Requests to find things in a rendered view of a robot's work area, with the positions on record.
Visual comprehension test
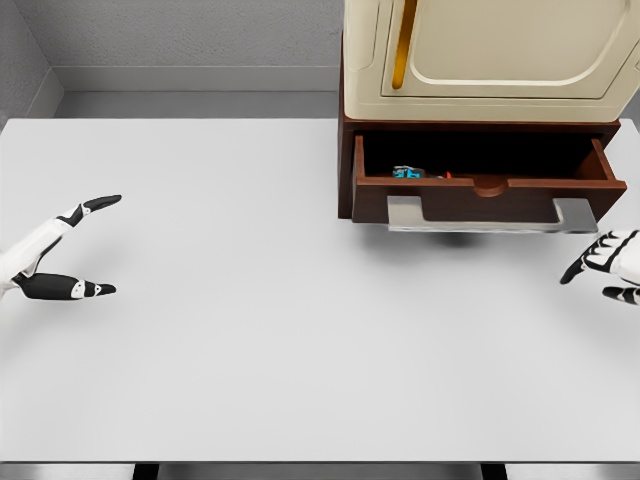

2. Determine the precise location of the cream cabinet door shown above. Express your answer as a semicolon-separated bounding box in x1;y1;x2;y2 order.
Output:
380;0;640;101

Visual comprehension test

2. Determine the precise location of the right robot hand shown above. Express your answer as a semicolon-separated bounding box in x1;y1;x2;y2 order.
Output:
559;229;640;307

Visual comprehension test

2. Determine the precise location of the silver drawer handle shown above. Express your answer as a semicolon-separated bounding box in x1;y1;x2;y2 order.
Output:
385;194;600;235

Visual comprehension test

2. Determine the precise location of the cream cabinet with brown base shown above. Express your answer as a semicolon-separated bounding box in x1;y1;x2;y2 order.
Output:
337;0;640;221

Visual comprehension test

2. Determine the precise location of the gold door handle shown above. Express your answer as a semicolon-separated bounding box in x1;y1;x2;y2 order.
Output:
390;0;418;91

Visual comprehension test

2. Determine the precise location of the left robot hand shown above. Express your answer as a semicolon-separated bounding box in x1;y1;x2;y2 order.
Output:
0;194;123;302

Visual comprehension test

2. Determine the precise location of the brown wooden drawer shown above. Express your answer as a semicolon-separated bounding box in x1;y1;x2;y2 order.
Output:
350;132;628;226

